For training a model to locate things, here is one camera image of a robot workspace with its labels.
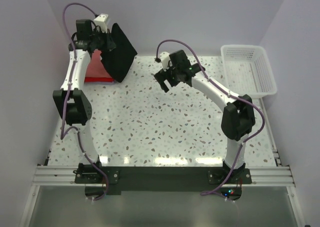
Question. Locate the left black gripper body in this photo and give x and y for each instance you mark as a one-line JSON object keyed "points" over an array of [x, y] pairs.
{"points": [[109, 40]]}

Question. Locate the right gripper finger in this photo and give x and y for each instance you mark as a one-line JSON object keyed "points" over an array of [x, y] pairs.
{"points": [[160, 76], [164, 86]]}

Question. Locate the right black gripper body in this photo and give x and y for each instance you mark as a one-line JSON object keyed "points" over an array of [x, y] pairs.
{"points": [[166, 77]]}

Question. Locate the black t shirt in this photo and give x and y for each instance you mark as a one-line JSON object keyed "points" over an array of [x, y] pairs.
{"points": [[117, 53]]}

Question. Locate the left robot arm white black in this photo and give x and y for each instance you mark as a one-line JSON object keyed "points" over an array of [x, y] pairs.
{"points": [[70, 100]]}

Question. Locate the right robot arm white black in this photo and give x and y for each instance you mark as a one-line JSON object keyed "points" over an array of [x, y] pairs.
{"points": [[238, 117]]}

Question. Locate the red folded t shirt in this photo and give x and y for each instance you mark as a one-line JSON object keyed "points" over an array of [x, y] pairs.
{"points": [[99, 80]]}

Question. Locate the white plastic basket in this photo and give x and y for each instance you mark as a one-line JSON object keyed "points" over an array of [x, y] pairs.
{"points": [[247, 70]]}

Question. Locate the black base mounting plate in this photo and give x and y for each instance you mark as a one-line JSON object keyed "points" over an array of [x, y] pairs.
{"points": [[118, 179]]}

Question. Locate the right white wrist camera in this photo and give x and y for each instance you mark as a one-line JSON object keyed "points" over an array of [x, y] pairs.
{"points": [[165, 60]]}

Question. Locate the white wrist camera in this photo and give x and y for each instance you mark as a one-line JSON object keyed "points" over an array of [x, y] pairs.
{"points": [[165, 60], [102, 21]]}

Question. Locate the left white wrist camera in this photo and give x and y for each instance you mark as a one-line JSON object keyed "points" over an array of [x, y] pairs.
{"points": [[102, 21]]}

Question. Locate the aluminium rail frame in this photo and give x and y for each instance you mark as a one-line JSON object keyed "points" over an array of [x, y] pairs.
{"points": [[261, 176]]}

